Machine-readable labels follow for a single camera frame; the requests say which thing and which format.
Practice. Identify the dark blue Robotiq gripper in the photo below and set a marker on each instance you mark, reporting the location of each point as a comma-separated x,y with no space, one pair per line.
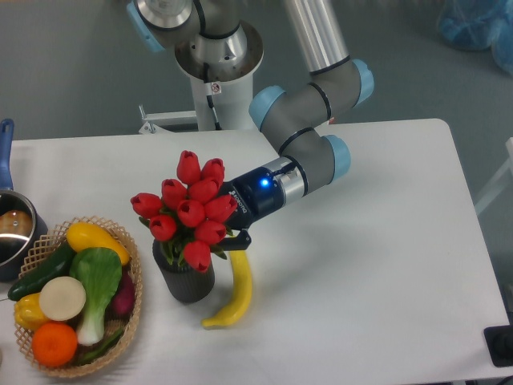
257,195

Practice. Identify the red tulip bouquet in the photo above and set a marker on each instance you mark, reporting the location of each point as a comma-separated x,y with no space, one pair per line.
188,218

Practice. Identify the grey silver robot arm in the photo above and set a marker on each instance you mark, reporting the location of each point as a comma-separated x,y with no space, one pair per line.
305,160

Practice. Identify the dark grey ribbed vase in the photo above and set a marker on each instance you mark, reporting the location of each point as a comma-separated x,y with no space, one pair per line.
185,284

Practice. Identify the yellow banana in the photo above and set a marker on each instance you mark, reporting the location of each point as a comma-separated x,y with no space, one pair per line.
241,298

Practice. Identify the purple sweet potato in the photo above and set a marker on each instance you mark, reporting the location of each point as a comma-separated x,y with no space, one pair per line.
124,300

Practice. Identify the green bok choy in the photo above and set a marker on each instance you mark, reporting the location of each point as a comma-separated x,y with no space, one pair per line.
99,270

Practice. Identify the yellow squash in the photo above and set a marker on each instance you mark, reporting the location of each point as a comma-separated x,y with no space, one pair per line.
82,235

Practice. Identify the green chili pepper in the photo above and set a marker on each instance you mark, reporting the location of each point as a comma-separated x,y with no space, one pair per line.
99,352

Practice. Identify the green cucumber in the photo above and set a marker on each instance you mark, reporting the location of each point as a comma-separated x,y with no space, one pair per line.
56,265

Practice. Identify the white round radish slice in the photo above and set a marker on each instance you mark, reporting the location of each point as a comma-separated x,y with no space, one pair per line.
62,298

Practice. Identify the woven wicker basket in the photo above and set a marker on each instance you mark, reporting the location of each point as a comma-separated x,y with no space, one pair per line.
41,250

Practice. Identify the orange fruit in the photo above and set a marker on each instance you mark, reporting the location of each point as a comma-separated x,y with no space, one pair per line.
54,344

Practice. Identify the yellow bell pepper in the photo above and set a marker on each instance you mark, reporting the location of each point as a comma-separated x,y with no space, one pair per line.
28,313

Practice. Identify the black device at table edge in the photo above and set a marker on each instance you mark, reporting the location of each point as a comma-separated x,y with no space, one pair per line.
499,344

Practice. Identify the blue plastic bag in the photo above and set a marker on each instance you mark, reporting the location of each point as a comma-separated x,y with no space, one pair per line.
479,26

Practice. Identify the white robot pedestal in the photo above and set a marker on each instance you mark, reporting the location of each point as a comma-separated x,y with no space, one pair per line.
220,72

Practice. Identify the blue handled saucepan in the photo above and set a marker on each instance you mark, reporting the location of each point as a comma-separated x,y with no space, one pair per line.
21,225

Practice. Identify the white frame at right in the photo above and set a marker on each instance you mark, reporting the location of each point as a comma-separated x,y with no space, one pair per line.
496,184

